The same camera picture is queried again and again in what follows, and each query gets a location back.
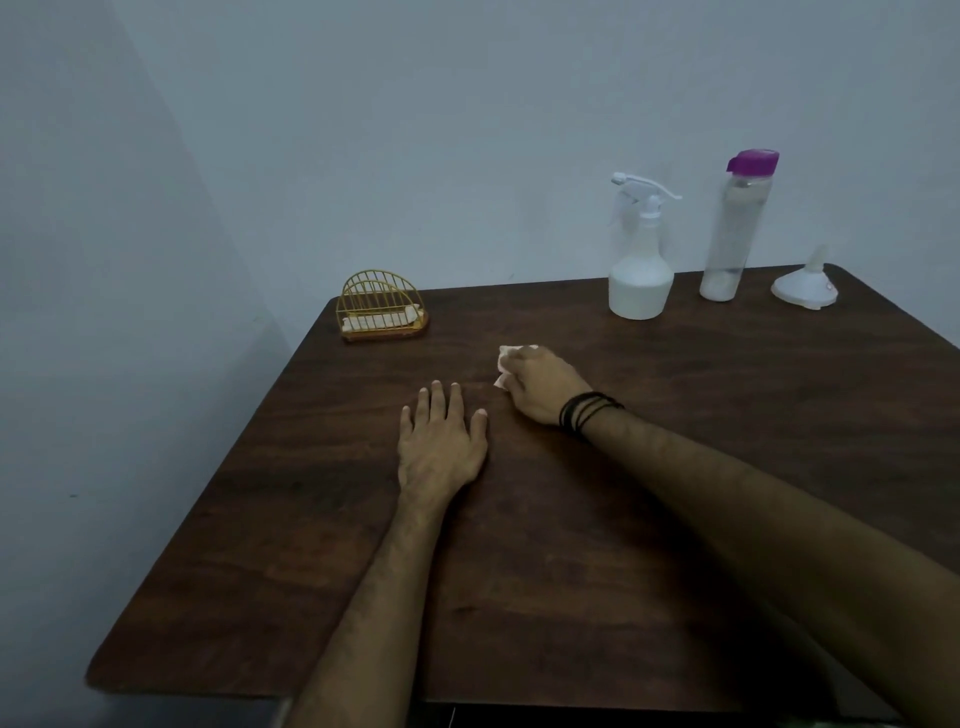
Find person's left hand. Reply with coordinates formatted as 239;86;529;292
396;380;490;511

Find person's right hand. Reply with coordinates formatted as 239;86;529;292
497;346;594;429

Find white paper tissue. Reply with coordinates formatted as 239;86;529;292
491;344;540;393

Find white spray bottle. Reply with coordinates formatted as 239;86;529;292
608;213;676;322

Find white trigger sprayer head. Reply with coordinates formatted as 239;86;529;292
610;171;684;223

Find clear water bottle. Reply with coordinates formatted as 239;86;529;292
698;170;774;304

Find white plastic funnel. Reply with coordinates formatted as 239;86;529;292
770;243;840;313

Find purple bottle cap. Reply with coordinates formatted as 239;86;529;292
725;148;781;180

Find person's right forearm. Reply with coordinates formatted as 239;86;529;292
581;408;960;728

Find person's left forearm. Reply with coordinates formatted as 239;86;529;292
284;494;455;728

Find white paper napkins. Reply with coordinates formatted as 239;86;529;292
341;307;425;333

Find dark wooden table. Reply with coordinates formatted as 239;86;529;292
84;262;960;714

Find black cord bracelets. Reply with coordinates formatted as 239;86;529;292
557;390;627;440

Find gold wire napkin holder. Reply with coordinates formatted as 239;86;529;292
335;269;432;344

